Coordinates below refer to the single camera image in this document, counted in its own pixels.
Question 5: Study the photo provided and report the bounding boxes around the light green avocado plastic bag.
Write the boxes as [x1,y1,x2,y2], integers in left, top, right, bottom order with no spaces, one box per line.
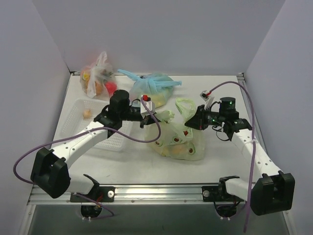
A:
[145,98,205,161]

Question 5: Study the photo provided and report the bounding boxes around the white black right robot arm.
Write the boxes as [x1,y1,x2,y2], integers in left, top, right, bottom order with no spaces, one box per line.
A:
[185,97,295,215]

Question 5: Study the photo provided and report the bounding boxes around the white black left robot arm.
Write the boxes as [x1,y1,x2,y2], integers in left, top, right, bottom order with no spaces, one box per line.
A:
[30,90,159,201]

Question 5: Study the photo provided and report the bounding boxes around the blue tied plastic bag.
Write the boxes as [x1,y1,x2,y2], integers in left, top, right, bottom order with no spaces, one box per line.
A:
[118,69,182,108]

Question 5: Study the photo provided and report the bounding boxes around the small tan fake fruit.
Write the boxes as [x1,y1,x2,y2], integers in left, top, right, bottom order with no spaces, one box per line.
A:
[83,109,92,119]

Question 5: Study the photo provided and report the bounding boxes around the clear tied bag of fruits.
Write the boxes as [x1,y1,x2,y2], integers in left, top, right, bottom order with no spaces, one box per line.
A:
[80,51,117,100]

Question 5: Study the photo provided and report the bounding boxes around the white perforated plastic basket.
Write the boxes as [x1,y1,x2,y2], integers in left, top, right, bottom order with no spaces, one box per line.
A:
[56,98,127,152]

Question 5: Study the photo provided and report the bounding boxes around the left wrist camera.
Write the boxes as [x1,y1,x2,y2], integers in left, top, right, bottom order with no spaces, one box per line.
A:
[140,94,155,117]

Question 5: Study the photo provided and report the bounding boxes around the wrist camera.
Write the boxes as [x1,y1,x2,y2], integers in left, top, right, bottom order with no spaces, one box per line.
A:
[140,94,155,117]
[200,91,214,109]

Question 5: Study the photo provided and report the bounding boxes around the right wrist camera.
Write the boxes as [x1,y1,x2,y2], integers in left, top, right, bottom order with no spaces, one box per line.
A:
[200,91,214,109]

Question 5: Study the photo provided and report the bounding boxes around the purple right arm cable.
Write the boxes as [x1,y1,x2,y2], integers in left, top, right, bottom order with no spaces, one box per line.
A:
[207,81,256,233]

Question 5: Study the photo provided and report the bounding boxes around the aluminium front rail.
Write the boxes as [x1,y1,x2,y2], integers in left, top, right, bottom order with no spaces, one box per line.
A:
[28,184,243,205]

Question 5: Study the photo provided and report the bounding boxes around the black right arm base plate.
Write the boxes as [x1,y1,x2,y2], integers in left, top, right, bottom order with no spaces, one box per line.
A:
[201,186,236,202]

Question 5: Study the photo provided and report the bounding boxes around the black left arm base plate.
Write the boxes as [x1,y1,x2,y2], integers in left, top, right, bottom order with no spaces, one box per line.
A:
[70,186,115,203]

